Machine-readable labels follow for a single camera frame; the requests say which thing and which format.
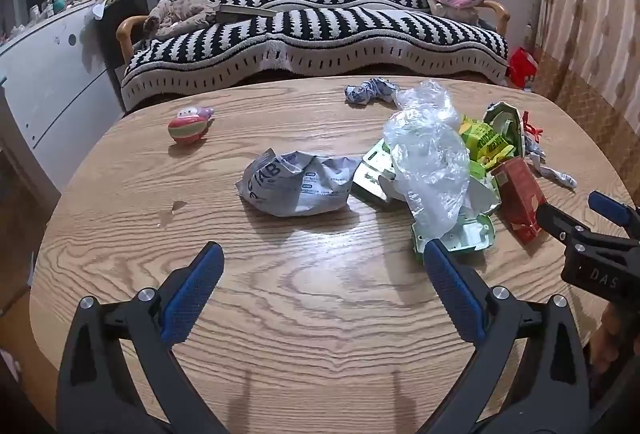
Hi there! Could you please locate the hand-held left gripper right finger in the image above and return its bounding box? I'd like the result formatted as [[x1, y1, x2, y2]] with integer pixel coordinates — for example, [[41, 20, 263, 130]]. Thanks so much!
[[422, 239, 592, 434]]

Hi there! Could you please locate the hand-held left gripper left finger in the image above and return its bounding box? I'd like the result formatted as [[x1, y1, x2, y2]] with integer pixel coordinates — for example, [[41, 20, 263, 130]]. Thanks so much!
[[56, 241, 226, 434]]

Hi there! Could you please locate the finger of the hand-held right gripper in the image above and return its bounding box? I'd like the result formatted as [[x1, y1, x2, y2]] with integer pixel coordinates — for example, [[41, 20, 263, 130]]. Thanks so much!
[[536, 203, 592, 246], [588, 191, 640, 237]]

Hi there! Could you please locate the red paper box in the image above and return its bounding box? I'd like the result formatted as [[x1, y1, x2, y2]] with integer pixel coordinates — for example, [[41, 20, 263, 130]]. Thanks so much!
[[492, 157, 549, 245]]

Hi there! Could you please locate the pale green carton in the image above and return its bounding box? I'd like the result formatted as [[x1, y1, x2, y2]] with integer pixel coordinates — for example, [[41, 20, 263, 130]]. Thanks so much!
[[351, 139, 501, 265]]

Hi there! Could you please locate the person's right hand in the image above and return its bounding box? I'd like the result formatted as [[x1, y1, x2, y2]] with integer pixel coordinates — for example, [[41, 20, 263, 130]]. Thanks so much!
[[590, 300, 640, 381]]

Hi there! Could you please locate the red and white wrapper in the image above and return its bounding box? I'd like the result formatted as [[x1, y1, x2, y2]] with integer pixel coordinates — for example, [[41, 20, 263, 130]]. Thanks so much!
[[520, 111, 579, 190]]

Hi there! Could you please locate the yellow and green packet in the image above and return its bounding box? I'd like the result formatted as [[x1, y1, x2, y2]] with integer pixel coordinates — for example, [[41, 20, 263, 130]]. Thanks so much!
[[459, 114, 517, 176]]

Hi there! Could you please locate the torn green and white carton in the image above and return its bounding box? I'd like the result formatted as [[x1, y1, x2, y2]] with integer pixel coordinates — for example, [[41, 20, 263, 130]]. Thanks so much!
[[482, 101, 529, 161]]

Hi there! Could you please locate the clear plastic bag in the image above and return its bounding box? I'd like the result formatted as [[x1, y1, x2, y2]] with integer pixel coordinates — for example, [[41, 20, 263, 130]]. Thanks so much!
[[382, 80, 474, 243]]

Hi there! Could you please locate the crumpled grey wipes bag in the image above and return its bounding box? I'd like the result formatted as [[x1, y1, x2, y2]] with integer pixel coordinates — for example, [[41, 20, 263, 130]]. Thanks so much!
[[236, 148, 362, 218]]

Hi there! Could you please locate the red plastic bag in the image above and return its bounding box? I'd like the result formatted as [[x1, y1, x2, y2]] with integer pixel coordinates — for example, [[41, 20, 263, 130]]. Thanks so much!
[[507, 46, 541, 89]]

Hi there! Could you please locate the pink striped toy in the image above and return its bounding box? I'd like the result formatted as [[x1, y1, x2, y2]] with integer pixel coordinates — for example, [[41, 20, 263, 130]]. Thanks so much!
[[167, 106, 215, 146]]

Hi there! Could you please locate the crumpled blue and white wrapper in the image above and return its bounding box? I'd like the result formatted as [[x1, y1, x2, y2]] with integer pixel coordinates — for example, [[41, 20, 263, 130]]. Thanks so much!
[[344, 77, 401, 107]]

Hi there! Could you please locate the beige pillow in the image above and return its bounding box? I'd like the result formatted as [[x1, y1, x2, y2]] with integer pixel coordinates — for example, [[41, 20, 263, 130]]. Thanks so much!
[[427, 0, 482, 26]]

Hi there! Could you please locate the white dresser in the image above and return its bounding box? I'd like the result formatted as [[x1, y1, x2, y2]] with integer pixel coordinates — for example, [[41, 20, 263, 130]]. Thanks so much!
[[0, 0, 126, 156]]

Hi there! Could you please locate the beige plush cloth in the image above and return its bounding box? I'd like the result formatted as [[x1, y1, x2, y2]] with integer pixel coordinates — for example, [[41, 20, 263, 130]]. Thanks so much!
[[144, 0, 221, 38]]

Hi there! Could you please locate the black and white striped blanket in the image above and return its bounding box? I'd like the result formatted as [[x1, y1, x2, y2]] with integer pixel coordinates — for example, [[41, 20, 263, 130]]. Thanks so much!
[[121, 0, 510, 111]]

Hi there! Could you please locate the grey flat book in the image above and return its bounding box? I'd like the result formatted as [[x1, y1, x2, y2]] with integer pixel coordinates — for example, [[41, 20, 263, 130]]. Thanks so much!
[[215, 4, 279, 23]]

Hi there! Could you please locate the black side cabinet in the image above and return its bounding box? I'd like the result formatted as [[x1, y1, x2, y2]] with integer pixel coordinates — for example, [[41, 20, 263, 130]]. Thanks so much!
[[95, 0, 151, 71]]

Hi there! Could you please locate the wooden frame sofa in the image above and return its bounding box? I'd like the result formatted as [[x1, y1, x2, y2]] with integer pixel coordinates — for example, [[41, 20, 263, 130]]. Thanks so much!
[[116, 0, 512, 112]]

